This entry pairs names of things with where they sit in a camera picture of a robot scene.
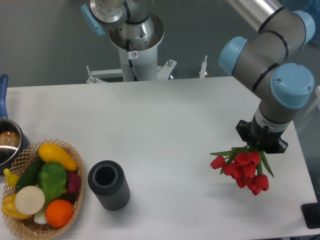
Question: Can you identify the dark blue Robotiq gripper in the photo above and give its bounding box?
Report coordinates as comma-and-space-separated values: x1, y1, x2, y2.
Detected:
235, 119, 288, 154

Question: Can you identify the red tulip bouquet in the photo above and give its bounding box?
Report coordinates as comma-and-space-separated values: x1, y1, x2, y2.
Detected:
210, 142, 274, 196

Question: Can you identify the dark grey ribbed vase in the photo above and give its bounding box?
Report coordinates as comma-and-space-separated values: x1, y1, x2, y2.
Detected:
87, 160, 131, 211

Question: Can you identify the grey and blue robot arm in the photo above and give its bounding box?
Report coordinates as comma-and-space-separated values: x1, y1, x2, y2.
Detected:
81, 0, 315, 154

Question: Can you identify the black device at table edge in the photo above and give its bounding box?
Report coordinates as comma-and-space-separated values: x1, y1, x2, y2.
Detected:
301, 202, 320, 229

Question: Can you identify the yellow squash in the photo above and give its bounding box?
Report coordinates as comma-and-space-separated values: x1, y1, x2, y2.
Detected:
38, 142, 78, 172

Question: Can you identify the green lettuce leaf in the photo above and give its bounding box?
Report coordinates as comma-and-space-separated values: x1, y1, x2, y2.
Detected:
37, 161, 67, 207

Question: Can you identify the woven wicker basket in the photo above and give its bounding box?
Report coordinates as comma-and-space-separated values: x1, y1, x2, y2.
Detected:
2, 139, 84, 240

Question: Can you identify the orange fruit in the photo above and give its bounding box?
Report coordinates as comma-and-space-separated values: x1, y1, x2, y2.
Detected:
45, 199, 73, 228

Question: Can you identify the white leek stalk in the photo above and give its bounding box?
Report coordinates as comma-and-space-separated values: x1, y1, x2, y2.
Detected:
33, 207, 48, 225

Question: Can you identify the green cucumber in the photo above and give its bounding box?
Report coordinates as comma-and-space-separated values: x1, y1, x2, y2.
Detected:
15, 155, 45, 193

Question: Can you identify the white round radish slice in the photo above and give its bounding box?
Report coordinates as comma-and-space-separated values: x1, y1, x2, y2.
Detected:
14, 185, 45, 215

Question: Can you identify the yellow banana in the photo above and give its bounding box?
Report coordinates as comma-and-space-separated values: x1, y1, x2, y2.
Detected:
3, 168, 20, 189

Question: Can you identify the yellow bell pepper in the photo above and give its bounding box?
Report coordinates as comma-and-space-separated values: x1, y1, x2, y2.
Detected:
2, 194, 33, 220

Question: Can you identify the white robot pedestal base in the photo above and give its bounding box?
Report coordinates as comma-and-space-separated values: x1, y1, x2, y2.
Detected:
85, 13, 209, 84

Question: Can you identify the blue handled saucepan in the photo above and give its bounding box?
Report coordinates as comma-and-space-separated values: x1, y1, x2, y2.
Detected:
0, 73, 30, 176

